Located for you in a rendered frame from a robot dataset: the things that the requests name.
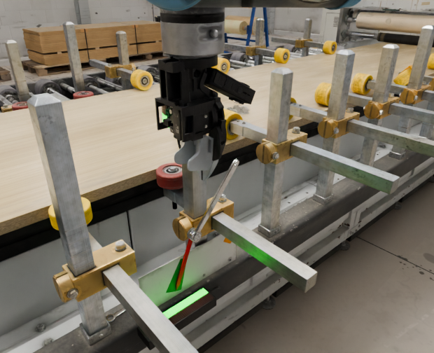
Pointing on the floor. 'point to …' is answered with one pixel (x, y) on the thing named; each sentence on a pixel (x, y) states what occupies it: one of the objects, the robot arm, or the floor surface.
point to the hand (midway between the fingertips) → (206, 171)
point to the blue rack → (251, 29)
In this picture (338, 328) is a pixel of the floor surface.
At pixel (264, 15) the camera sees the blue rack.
